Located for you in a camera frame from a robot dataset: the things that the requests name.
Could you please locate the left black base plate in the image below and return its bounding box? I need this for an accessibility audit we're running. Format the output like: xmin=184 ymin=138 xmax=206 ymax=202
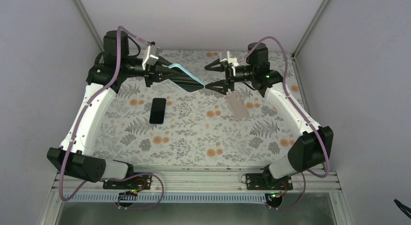
xmin=103 ymin=175 xmax=152 ymax=191

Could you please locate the cream white phone case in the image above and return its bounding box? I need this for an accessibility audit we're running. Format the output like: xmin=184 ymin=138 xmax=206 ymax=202
xmin=225 ymin=92 xmax=249 ymax=119

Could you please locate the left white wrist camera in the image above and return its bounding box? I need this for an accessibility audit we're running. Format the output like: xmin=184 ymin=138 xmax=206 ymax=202
xmin=142 ymin=45 xmax=161 ymax=69

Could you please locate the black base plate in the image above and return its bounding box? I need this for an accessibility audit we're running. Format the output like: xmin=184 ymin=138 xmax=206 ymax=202
xmin=245 ymin=173 xmax=293 ymax=191
xmin=103 ymin=175 xmax=152 ymax=191

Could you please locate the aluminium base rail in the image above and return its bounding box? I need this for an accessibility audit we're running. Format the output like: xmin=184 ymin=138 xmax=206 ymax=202
xmin=51 ymin=167 xmax=342 ymax=193

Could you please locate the black phone with blue edge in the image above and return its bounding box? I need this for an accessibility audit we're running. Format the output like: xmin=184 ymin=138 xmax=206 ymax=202
xmin=149 ymin=98 xmax=167 ymax=125

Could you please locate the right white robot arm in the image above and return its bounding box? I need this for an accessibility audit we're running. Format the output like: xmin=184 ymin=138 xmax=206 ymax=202
xmin=205 ymin=42 xmax=333 ymax=190

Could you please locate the black object at corner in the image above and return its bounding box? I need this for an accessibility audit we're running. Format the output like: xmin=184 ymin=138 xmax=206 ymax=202
xmin=394 ymin=199 xmax=411 ymax=219

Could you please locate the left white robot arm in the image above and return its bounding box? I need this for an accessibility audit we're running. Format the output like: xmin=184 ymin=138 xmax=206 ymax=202
xmin=47 ymin=27 xmax=190 ymax=189

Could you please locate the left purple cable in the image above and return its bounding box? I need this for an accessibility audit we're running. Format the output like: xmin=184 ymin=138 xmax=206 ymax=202
xmin=59 ymin=26 xmax=164 ymax=211

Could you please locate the floral patterned table mat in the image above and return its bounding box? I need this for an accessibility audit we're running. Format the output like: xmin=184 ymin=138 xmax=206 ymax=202
xmin=77 ymin=49 xmax=323 ymax=168

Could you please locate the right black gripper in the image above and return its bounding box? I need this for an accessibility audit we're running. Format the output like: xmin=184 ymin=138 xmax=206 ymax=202
xmin=205 ymin=59 xmax=255 ymax=95

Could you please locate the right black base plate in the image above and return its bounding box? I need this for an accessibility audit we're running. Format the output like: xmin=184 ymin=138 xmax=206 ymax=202
xmin=245 ymin=173 xmax=293 ymax=191

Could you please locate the white slotted cable duct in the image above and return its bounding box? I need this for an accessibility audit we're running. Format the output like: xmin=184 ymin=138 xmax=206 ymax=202
xmin=70 ymin=192 xmax=268 ymax=204

